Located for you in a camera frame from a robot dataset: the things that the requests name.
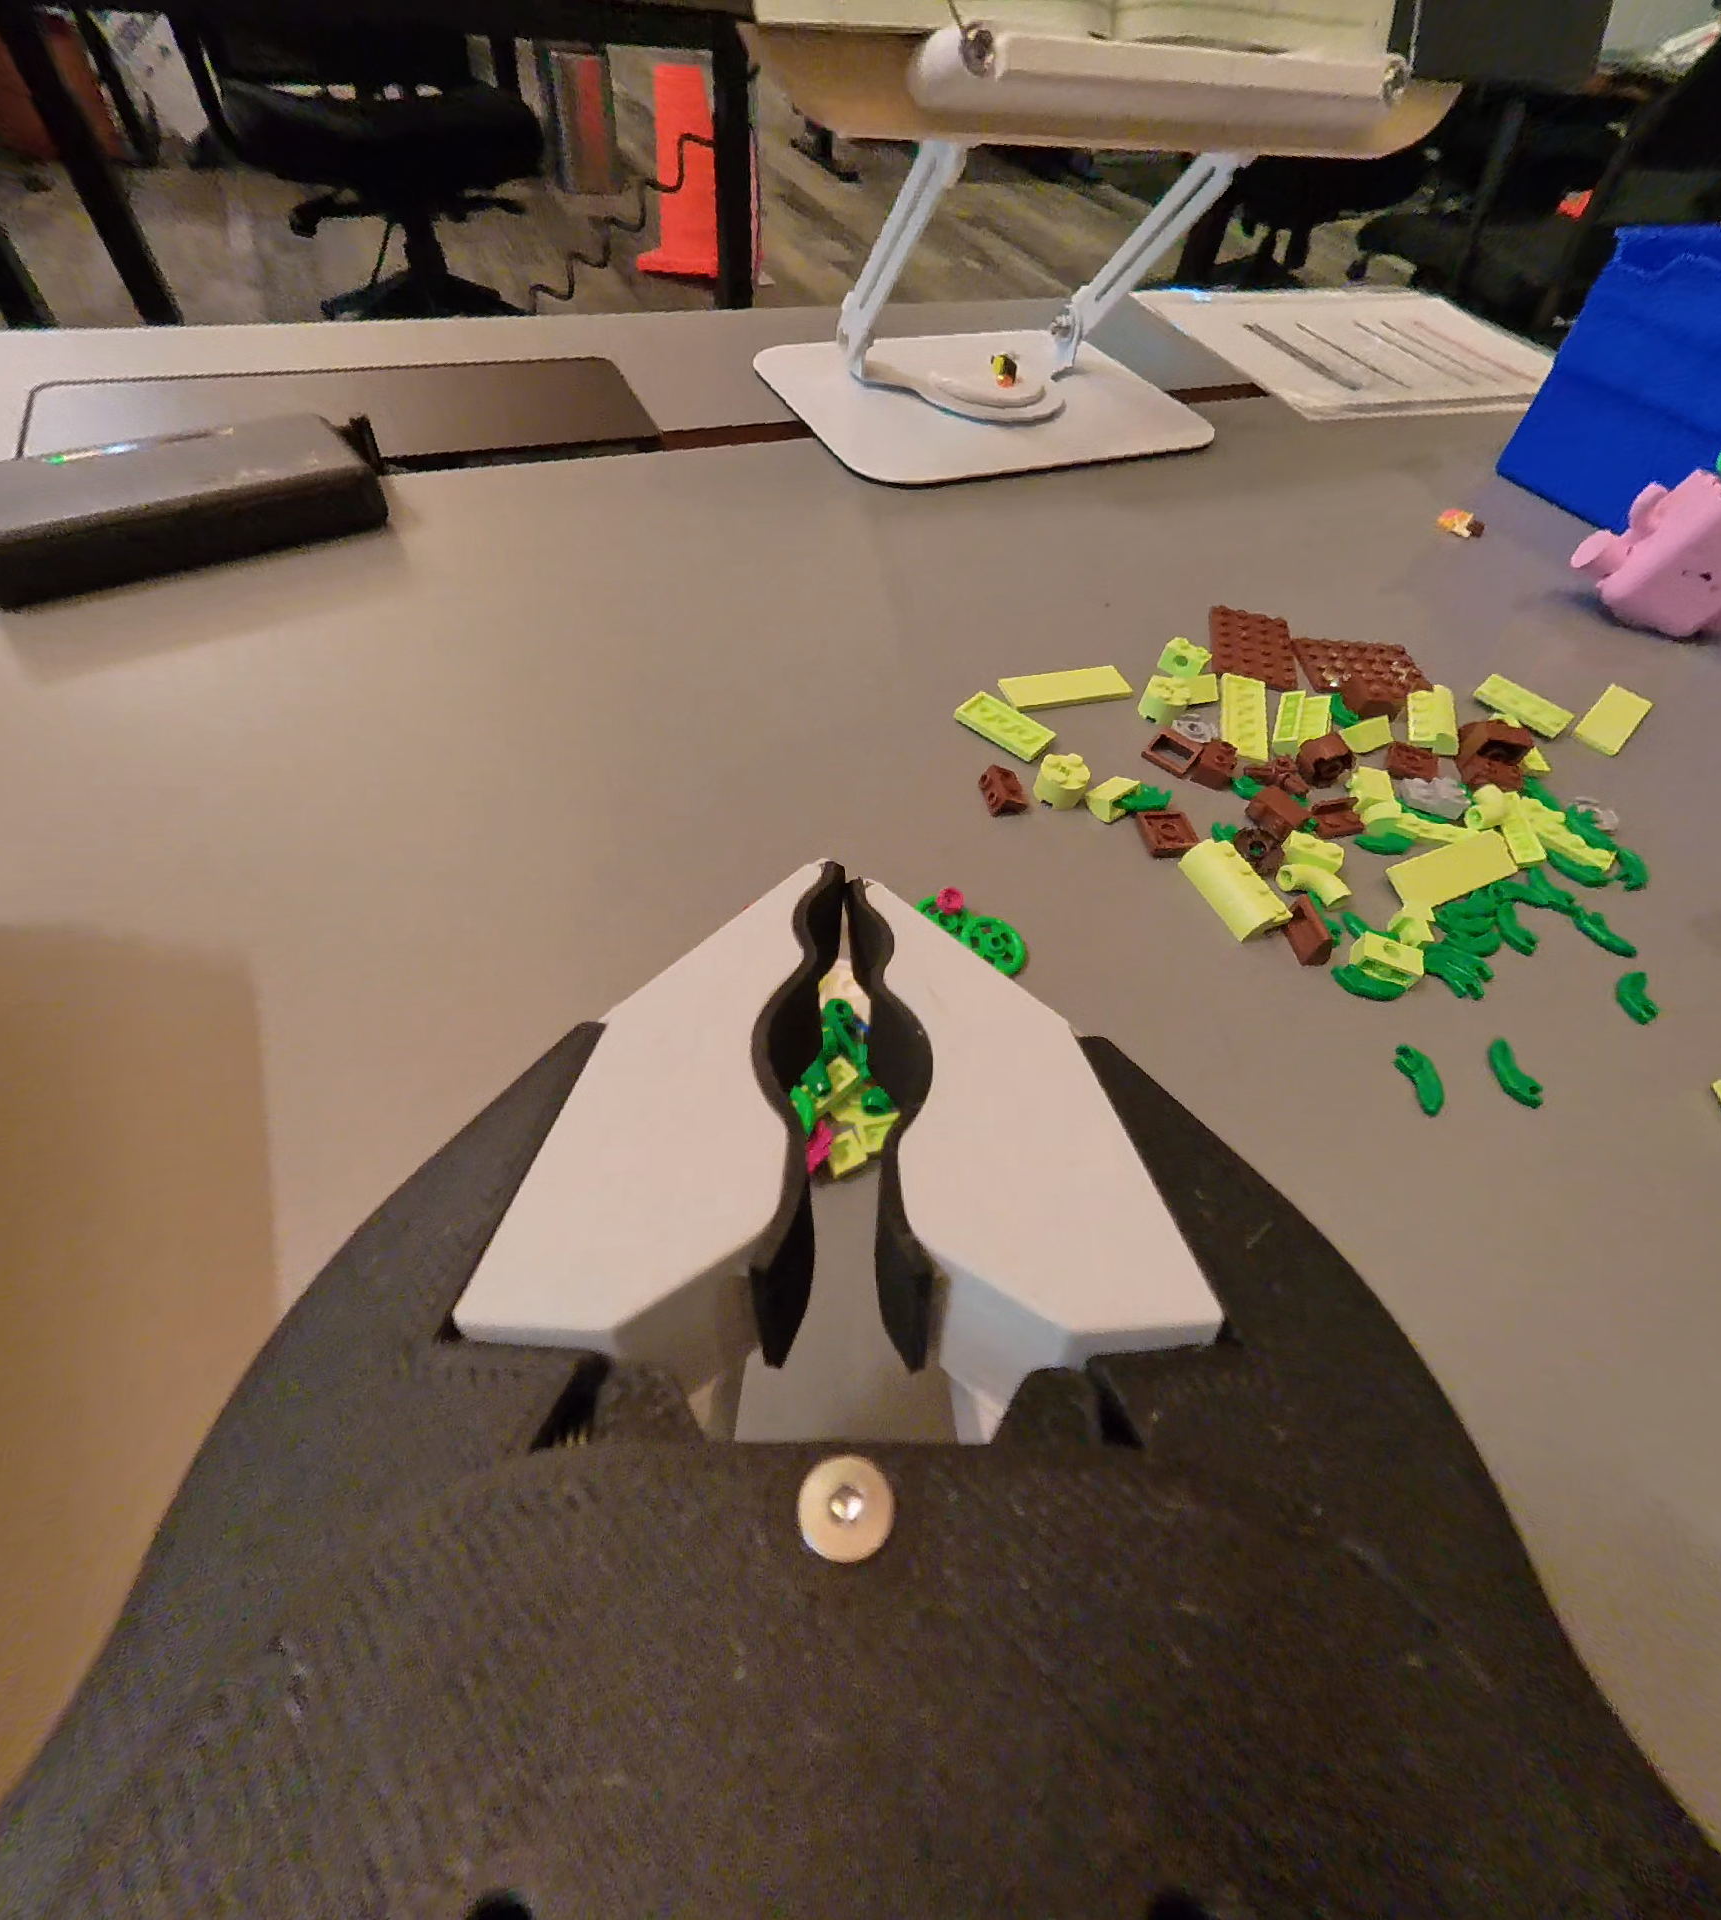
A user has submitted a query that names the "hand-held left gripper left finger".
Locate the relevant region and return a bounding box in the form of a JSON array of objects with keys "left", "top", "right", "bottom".
[{"left": 447, "top": 858, "right": 851, "bottom": 1440}]

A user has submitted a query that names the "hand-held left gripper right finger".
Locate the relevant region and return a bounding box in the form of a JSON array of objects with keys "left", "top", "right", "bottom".
[{"left": 845, "top": 871, "right": 1228, "bottom": 1447}]

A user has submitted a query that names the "heap of small brick parts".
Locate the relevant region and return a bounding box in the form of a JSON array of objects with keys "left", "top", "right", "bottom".
[{"left": 788, "top": 961, "right": 899, "bottom": 1184}]

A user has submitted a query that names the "pile of mixed toy bricks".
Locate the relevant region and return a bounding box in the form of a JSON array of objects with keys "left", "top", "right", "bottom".
[{"left": 954, "top": 605, "right": 1656, "bottom": 1004}]

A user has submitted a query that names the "white lamp stand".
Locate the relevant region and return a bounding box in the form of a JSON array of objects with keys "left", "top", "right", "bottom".
[{"left": 753, "top": 0, "right": 1462, "bottom": 486}]

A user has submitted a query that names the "black flat bar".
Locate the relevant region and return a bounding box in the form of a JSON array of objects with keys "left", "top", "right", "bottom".
[{"left": 0, "top": 414, "right": 392, "bottom": 611}]

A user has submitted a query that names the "pink brick pot figure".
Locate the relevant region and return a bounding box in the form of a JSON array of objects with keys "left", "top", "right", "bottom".
[{"left": 1569, "top": 413, "right": 1721, "bottom": 644}]

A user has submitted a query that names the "white printed card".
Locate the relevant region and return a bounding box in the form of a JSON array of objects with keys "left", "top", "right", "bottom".
[{"left": 1137, "top": 288, "right": 1557, "bottom": 420}]

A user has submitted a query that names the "orange floor sign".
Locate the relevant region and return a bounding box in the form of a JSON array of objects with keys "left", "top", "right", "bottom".
[{"left": 634, "top": 61, "right": 761, "bottom": 281}]

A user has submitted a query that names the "blue plastic bin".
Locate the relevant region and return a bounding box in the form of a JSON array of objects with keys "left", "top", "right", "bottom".
[{"left": 1495, "top": 224, "right": 1721, "bottom": 648}]

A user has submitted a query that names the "black office chair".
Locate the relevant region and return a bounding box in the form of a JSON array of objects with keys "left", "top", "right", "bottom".
[{"left": 206, "top": 67, "right": 550, "bottom": 321}]

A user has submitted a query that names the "dark cable tray lid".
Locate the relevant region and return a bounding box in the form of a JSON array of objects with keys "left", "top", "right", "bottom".
[{"left": 19, "top": 356, "right": 661, "bottom": 468}]

